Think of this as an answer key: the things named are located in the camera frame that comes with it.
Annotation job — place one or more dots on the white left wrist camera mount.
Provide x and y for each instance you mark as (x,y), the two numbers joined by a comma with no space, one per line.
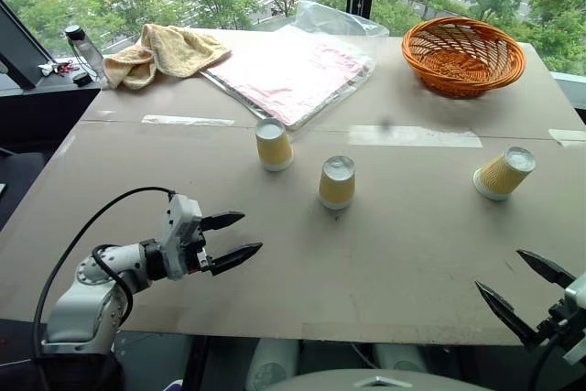
(181,231)

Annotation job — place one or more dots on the pale grey rounded shape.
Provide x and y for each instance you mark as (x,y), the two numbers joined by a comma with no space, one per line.
(270,366)
(398,358)

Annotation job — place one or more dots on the black slanted stand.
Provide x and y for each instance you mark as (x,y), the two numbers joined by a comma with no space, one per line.
(20,47)

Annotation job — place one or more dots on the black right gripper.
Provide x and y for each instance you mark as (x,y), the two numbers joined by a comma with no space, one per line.
(556,320)

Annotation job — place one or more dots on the white and red small clutter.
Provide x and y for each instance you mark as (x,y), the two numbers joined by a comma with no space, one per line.
(52,69)

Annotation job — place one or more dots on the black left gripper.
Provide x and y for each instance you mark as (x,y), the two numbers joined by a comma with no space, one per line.
(203,261)

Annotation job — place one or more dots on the clear bottle with black cap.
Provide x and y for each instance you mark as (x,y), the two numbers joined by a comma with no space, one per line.
(89,52)

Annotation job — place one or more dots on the wide white tape strip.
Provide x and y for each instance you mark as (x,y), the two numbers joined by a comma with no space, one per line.
(414,136)

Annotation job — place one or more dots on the short white tape strip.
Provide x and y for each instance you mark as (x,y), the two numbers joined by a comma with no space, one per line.
(567,137)

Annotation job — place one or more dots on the grey robot torso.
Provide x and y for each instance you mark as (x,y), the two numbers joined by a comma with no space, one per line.
(375,382)

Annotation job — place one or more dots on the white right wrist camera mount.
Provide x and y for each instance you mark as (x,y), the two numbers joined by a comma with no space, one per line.
(578,295)

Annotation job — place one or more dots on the yellow terry towel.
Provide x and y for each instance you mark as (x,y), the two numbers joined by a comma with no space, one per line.
(174,54)

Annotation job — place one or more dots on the black side ledge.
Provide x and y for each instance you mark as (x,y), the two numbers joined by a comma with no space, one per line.
(41,107)

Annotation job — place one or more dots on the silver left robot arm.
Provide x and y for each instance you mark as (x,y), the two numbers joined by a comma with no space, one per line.
(87,295)

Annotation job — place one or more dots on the clear tape strip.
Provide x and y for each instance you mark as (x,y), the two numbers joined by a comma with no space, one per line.
(187,120)

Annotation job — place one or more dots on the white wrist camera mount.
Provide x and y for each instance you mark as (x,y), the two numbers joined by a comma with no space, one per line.
(578,295)
(181,231)

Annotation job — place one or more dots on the yellow ribbed paper cup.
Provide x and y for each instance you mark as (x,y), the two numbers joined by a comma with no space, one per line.
(337,182)
(274,146)
(501,173)

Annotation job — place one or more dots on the clear bag with pink sheets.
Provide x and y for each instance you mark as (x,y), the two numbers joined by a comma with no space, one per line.
(293,70)

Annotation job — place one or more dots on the orange wicker basket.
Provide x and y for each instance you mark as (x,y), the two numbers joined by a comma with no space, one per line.
(462,61)

